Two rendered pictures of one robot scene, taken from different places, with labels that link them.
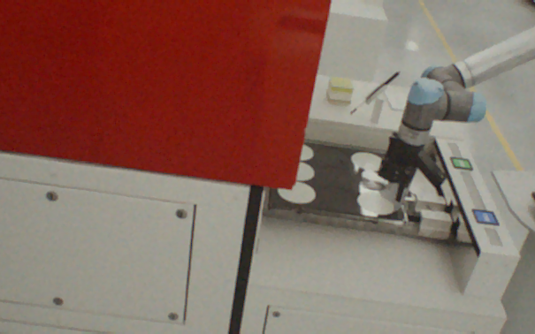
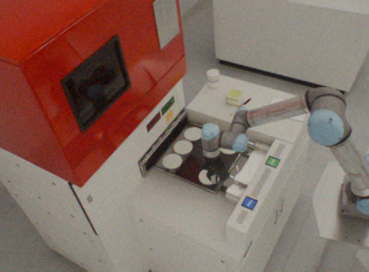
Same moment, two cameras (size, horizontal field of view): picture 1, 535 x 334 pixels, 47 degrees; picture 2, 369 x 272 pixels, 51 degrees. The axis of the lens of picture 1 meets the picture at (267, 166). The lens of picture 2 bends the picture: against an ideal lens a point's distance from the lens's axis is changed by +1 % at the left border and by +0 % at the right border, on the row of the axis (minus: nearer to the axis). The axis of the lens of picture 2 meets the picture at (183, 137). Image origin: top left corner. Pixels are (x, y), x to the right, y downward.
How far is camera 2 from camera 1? 1.22 m
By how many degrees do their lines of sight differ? 34
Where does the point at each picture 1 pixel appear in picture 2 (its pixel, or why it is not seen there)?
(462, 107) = (227, 144)
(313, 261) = (164, 200)
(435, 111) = (211, 144)
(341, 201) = (191, 171)
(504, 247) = (241, 225)
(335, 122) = (219, 119)
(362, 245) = (196, 196)
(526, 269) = not seen: hidden behind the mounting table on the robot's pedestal
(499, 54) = (269, 111)
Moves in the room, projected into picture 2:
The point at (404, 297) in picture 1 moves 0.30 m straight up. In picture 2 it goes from (193, 232) to (186, 194)
